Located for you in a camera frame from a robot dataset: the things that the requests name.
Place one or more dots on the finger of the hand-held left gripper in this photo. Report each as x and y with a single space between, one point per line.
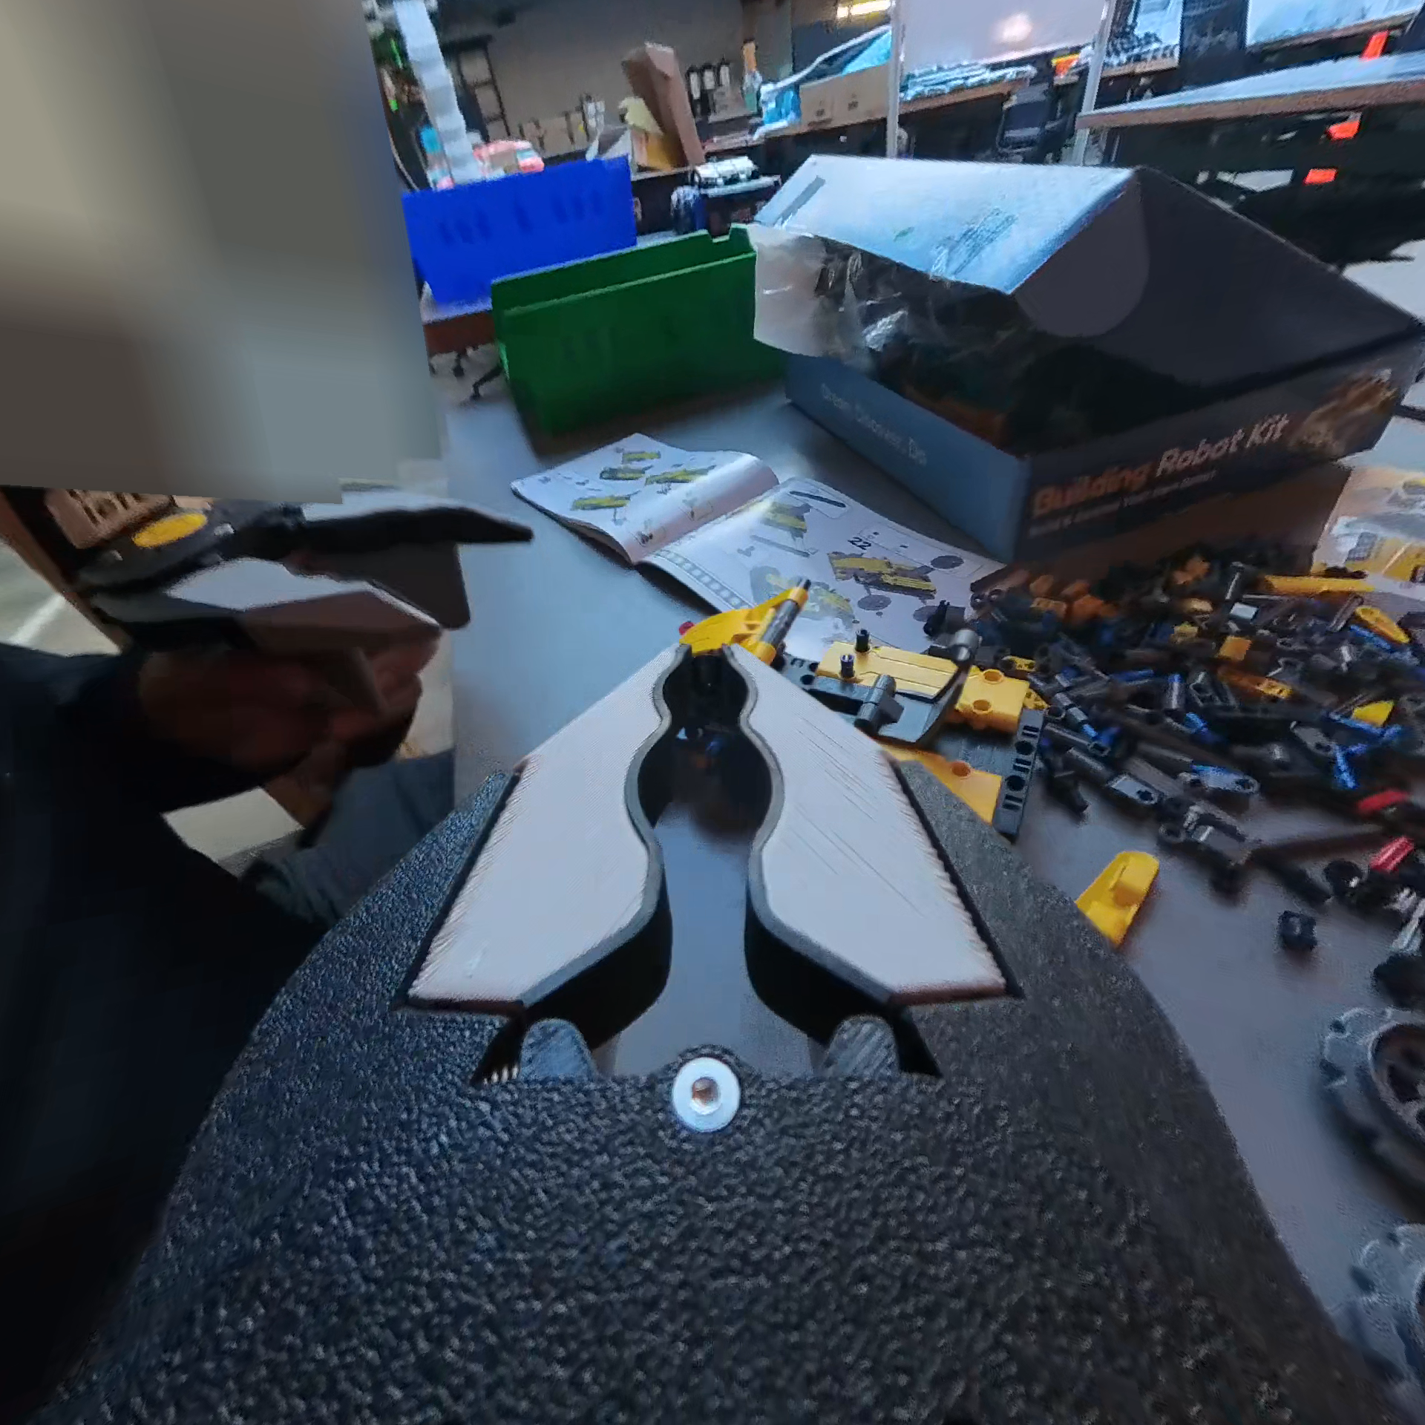
325 623
425 558

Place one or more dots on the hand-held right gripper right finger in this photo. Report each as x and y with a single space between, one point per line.
870 879

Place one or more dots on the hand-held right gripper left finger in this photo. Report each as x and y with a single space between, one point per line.
558 869

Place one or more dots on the yellow grey toy vehicle model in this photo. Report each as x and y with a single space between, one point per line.
925 673

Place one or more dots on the person's left hand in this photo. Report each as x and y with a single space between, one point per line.
279 723

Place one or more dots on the yellow panel piece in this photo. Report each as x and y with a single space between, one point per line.
1119 891

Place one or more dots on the open instruction booklet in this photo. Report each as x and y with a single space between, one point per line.
668 490

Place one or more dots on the green plastic bin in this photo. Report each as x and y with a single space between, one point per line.
624 334

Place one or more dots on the blue plastic bin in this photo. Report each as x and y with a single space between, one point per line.
512 222

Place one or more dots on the pile of small building parts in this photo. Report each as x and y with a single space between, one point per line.
1225 713

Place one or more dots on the black bushing piece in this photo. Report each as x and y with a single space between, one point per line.
1299 931

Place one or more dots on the person's black clothed body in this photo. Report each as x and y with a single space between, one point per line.
113 1003

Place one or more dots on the blue kit box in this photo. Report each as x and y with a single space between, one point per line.
925 446

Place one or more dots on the plastic bag of parts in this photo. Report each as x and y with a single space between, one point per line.
814 290

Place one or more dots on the cardboard box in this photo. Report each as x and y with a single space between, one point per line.
664 107

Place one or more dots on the cluster of grey toy wheels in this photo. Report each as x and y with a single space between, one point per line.
1377 1080

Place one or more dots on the yellow printed leaflet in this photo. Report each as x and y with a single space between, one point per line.
1381 536

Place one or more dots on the dark background workbench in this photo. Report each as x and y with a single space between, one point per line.
1259 113

